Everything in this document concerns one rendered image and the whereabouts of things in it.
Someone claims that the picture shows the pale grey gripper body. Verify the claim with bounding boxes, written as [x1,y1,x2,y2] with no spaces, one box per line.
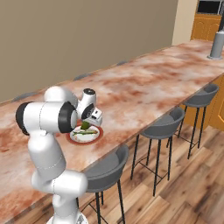
[86,114,104,128]

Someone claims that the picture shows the green lemon wedge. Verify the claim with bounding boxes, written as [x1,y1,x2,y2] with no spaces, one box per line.
[80,121,91,131]

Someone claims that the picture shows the green and brown fish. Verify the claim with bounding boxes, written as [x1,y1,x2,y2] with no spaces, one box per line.
[72,129,99,137]

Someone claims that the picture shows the white plate with red rim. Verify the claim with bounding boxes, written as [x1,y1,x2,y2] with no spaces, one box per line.
[66,123,105,146]

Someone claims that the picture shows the grey bar stool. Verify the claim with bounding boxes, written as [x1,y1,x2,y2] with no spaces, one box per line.
[166,83,221,160]
[78,143,130,224]
[115,59,130,67]
[72,72,95,82]
[10,91,39,103]
[129,106,186,198]

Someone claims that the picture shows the orange wooden cupboards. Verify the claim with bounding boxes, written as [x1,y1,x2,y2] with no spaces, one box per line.
[190,13,224,42]

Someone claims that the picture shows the grey cylinder on round foot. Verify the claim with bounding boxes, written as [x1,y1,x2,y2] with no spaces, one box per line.
[206,30,224,61]

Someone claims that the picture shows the black built-in oven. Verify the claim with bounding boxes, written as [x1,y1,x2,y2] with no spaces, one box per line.
[196,0,224,16]

